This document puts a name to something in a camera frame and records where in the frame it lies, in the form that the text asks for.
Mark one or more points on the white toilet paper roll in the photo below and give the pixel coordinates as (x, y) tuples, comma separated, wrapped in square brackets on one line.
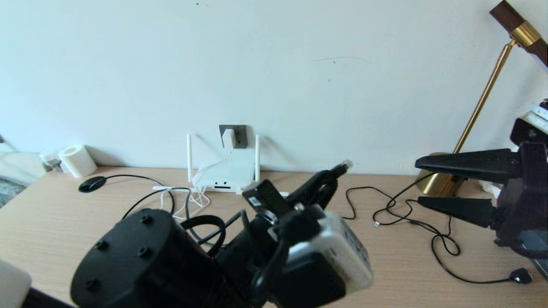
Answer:
[(77, 161)]

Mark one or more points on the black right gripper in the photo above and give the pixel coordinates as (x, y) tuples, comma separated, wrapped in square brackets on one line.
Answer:
[(531, 201)]

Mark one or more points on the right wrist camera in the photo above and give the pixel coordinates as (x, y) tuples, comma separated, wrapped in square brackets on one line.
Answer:
[(531, 128)]

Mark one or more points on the brass desk lamp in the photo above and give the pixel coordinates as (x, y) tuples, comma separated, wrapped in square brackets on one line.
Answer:
[(441, 186)]

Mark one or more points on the grey wall socket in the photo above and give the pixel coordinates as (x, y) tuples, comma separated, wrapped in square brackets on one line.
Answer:
[(242, 139)]

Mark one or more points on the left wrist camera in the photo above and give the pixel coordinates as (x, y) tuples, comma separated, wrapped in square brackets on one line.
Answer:
[(342, 252)]

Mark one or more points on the small clear plastic container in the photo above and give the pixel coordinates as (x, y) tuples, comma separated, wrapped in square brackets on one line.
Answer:
[(50, 160)]

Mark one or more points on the dark framed panel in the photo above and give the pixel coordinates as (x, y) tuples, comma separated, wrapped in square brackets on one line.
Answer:
[(541, 267)]

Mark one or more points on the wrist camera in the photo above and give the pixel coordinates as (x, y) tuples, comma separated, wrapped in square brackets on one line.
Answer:
[(531, 128), (342, 252)]

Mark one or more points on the white wifi router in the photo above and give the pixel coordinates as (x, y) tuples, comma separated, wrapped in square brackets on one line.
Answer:
[(227, 173)]

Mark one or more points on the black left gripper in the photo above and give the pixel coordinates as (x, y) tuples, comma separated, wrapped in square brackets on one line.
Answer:
[(291, 218)]

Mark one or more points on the white bedding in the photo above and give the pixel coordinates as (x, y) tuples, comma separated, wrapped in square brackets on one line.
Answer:
[(19, 167)]

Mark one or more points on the black round desk grommet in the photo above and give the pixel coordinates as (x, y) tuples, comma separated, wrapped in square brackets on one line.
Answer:
[(92, 184)]

